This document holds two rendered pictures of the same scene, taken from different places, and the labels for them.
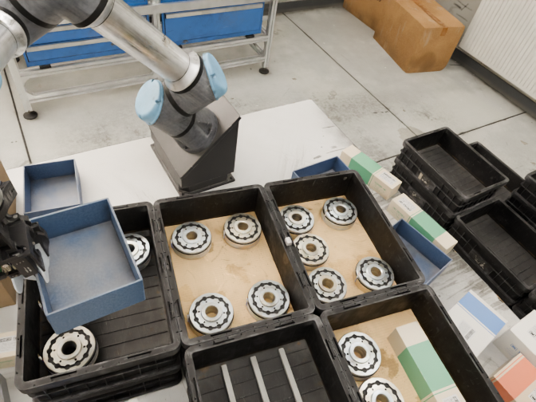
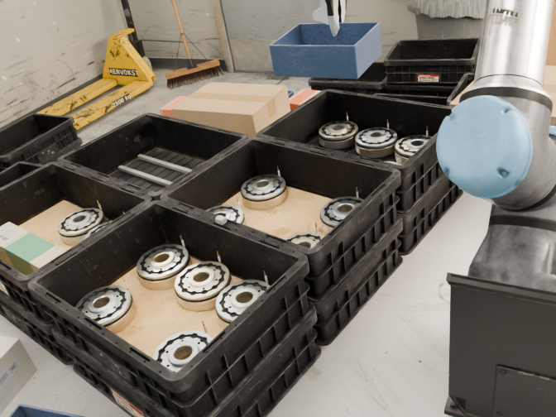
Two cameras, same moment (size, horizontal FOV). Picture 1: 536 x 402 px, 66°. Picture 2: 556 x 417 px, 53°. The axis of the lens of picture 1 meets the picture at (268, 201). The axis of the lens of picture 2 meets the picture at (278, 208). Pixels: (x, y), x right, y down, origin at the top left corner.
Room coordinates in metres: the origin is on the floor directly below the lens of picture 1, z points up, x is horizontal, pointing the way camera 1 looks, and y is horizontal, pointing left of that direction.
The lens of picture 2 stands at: (1.46, -0.22, 1.48)
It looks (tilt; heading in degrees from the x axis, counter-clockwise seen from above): 33 degrees down; 162
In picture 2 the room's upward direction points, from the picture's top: 11 degrees counter-clockwise
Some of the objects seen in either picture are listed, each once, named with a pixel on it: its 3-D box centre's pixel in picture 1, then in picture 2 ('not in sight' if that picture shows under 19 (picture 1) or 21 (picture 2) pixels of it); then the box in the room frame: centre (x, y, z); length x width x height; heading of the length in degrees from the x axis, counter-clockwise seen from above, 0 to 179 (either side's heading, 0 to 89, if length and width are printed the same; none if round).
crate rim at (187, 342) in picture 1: (228, 254); (277, 189); (0.56, 0.07, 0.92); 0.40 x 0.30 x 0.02; 27
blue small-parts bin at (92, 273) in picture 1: (84, 260); (326, 49); (0.36, 0.30, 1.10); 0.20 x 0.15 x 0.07; 38
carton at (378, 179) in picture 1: (368, 171); not in sight; (1.16, -0.35, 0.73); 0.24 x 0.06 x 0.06; 50
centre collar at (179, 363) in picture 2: (340, 209); (183, 353); (0.82, -0.22, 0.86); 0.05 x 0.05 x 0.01
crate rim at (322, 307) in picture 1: (338, 231); (165, 275); (0.69, -0.20, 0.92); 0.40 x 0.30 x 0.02; 27
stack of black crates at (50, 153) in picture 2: not in sight; (39, 175); (-1.16, -0.54, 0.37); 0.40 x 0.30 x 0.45; 128
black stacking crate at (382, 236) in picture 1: (333, 242); (172, 298); (0.69, -0.20, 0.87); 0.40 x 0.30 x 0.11; 27
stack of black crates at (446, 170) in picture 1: (434, 192); not in sight; (1.51, -0.80, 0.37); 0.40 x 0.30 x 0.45; 38
